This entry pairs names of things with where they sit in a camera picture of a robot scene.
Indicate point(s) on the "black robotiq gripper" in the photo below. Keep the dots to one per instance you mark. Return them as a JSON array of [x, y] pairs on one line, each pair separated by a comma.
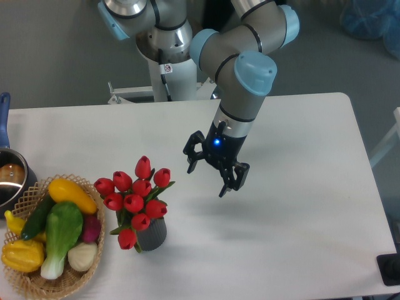
[[220, 151]]

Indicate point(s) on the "red tulip bouquet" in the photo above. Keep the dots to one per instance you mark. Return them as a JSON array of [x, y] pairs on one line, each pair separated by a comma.
[[136, 202]]

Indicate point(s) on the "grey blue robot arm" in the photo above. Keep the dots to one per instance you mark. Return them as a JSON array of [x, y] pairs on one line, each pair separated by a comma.
[[237, 62]]

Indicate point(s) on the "dark grey ribbed vase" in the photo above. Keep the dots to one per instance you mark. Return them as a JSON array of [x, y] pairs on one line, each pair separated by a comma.
[[152, 237]]

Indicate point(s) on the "yellow squash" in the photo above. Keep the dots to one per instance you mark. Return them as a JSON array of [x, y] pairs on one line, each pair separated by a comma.
[[62, 190]]

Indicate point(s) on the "green bok choy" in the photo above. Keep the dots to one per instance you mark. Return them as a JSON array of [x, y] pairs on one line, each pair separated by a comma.
[[63, 228]]

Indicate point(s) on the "white garlic bulb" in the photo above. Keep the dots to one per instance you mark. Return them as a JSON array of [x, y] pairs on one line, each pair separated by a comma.
[[82, 256]]

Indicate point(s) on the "green cucumber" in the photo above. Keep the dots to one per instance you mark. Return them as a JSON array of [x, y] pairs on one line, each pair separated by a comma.
[[36, 222]]

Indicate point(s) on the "black device at table edge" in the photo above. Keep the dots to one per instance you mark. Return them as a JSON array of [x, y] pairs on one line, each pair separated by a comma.
[[389, 268]]

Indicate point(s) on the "small yellow gourd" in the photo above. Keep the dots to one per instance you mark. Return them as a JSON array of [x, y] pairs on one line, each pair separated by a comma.
[[16, 224]]

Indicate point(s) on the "yellow bell pepper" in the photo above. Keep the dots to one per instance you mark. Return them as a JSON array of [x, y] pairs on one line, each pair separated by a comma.
[[23, 256]]

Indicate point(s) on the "woven wicker basket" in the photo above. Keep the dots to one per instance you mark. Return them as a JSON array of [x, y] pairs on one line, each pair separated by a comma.
[[32, 285]]

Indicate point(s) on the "blue plastic bag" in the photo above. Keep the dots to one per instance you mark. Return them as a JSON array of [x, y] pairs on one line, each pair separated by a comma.
[[370, 20]]

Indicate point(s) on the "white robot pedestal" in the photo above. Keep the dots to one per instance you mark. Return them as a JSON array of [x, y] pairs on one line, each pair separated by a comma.
[[174, 75]]

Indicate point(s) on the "white frame at right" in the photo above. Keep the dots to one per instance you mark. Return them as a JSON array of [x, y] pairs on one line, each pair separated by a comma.
[[390, 139]]

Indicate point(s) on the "blue handled saucepan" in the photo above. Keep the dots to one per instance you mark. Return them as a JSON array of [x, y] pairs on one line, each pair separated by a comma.
[[16, 175]]

